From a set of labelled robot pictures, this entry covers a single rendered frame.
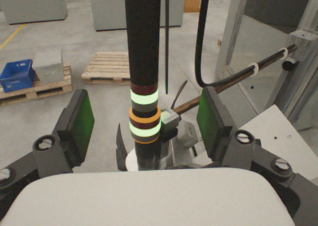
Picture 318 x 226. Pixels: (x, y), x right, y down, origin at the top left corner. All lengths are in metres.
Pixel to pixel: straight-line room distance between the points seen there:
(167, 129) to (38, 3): 7.32
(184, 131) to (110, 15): 5.19
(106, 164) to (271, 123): 1.74
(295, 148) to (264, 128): 0.12
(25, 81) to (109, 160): 1.86
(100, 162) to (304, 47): 1.96
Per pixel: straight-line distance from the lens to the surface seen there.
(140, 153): 0.30
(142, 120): 0.24
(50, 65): 3.18
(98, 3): 5.71
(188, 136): 0.80
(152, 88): 0.22
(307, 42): 0.72
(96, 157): 2.22
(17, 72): 3.96
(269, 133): 0.69
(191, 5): 8.48
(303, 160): 0.63
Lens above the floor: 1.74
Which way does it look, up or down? 39 degrees down
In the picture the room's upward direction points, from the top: 2 degrees clockwise
